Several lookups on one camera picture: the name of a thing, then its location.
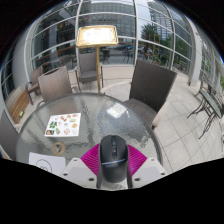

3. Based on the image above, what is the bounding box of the laminated picture menu card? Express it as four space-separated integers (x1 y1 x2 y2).
44 112 82 138

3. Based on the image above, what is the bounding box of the dark grey wicker chair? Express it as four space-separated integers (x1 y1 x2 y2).
0 109 19 159

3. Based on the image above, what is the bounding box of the wooden slatted bench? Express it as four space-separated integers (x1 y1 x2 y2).
5 87 31 124

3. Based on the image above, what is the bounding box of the dark brown wicker chair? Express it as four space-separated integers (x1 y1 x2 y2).
123 59 178 129

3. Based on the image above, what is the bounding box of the black computer mouse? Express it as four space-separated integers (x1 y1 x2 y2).
98 134 130 184

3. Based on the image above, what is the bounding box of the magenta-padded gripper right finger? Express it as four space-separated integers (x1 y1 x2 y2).
127 143 168 189

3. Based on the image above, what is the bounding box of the metal garden table set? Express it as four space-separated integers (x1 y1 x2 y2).
186 79 224 139

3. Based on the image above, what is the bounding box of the white printed mouse pad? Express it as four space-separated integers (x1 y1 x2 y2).
28 151 67 177

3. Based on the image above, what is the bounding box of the brown round ring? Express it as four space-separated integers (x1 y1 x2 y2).
51 141 67 157

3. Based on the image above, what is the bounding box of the grey-brown wicker chair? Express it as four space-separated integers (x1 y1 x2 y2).
25 65 44 106
74 51 104 91
37 65 81 108

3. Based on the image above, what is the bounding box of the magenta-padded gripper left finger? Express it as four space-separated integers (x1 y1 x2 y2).
60 143 101 190

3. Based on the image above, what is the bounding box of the gold menu lectern stand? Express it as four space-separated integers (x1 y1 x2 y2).
75 25 120 94

